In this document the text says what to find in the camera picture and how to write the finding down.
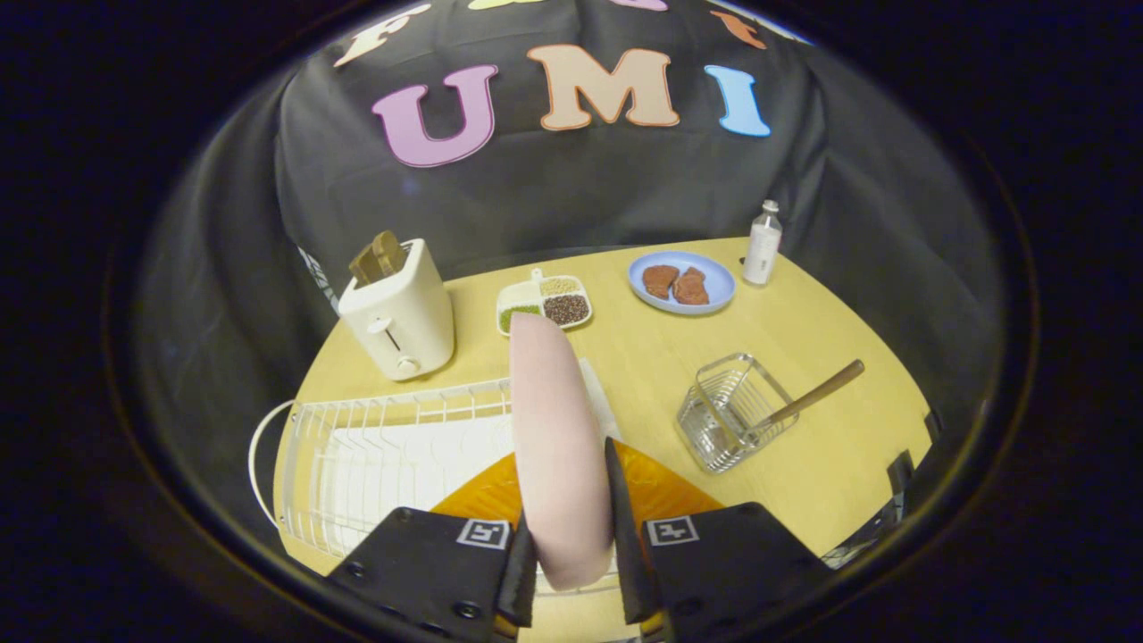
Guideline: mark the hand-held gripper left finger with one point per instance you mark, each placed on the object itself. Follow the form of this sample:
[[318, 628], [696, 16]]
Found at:
[[429, 572]]

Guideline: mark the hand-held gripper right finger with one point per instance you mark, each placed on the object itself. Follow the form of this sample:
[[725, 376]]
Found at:
[[732, 572]]

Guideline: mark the pink plate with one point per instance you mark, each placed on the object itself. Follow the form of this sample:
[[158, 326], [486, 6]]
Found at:
[[558, 455]]

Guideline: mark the blue plate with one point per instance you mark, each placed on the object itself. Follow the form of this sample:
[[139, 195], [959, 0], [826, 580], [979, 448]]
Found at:
[[682, 282]]

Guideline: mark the cream toaster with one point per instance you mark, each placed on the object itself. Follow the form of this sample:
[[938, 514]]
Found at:
[[402, 326]]

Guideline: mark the brown meat piece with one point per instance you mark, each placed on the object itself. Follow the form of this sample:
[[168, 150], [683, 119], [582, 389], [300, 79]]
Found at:
[[660, 279], [690, 288]]

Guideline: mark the divided tray of grains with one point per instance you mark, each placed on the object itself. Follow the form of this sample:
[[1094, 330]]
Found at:
[[545, 302]]

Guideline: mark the toast slice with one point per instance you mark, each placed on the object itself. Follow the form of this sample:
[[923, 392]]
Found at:
[[379, 257]]

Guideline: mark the white bottle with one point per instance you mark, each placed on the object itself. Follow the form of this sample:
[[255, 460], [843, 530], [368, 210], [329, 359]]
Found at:
[[762, 248]]

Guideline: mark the black backdrop cloth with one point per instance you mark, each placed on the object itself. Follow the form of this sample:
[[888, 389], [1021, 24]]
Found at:
[[580, 187]]

